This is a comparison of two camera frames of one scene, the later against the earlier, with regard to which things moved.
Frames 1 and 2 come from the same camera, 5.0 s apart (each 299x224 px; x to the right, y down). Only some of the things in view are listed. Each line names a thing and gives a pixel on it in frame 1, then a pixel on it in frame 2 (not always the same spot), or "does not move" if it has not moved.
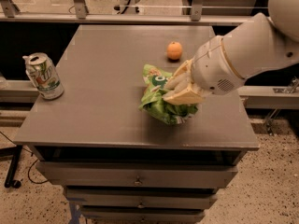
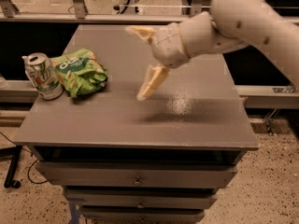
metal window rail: (9, 17) does not move
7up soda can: (44, 76) does not move
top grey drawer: (135, 174) does not move
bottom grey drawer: (143, 214) does not move
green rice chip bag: (155, 105) → (80, 73)
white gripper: (212, 66) → (169, 47)
